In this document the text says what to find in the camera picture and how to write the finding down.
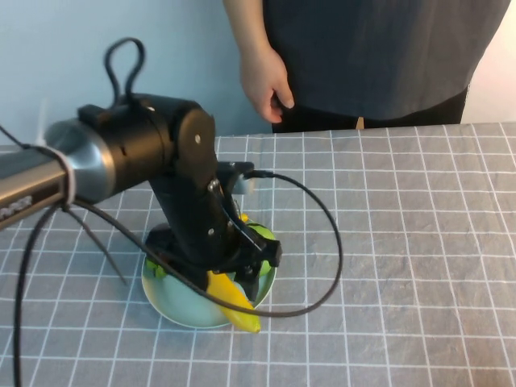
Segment person's right forearm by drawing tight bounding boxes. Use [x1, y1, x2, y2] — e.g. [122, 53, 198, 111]
[223, 0, 279, 61]

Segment light teal round plate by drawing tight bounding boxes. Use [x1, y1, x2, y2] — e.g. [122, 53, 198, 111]
[140, 241, 278, 329]

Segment person's right hand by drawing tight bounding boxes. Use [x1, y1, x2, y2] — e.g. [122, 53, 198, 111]
[240, 47, 295, 124]

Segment dark purple toy mangosteen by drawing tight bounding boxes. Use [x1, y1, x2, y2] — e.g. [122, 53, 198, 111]
[145, 253, 169, 280]

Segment grey white-checked tablecloth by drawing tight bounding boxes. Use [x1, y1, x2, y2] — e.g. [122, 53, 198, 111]
[0, 123, 516, 387]

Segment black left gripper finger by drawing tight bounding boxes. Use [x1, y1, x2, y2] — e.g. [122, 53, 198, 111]
[177, 268, 209, 292]
[235, 268, 261, 303]

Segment looped black arm cable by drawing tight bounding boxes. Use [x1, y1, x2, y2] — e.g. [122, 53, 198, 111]
[104, 37, 146, 108]

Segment black trousers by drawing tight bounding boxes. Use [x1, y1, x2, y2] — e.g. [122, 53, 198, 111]
[272, 86, 471, 134]

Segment small green toy watermelon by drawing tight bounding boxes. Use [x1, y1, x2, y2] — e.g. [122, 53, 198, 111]
[246, 223, 280, 277]

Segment yellow toy banana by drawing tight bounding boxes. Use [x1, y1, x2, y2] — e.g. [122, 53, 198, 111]
[206, 213, 262, 335]

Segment hanging black cable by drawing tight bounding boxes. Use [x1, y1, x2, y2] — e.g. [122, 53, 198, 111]
[11, 203, 61, 387]

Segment black cable tie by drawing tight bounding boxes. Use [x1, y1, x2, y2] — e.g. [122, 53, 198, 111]
[66, 203, 129, 286]

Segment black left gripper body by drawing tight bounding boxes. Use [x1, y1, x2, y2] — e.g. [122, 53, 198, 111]
[144, 219, 282, 280]

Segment white cable tie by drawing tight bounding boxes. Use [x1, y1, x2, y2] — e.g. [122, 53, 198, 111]
[36, 96, 52, 148]

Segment dark grey shirt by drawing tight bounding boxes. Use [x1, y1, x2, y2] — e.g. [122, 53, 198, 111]
[261, 0, 511, 122]

